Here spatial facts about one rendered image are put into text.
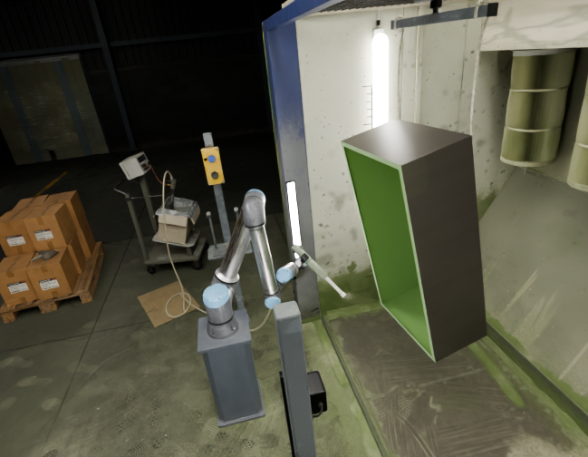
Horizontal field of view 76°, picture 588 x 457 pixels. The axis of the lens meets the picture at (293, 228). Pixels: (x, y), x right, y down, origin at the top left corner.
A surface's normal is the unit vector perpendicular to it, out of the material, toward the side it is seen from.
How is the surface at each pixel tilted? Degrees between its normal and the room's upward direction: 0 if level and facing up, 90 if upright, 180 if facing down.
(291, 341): 90
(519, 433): 0
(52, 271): 90
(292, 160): 90
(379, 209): 90
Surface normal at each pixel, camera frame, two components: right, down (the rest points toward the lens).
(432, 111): 0.21, 0.40
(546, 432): -0.10, -0.90
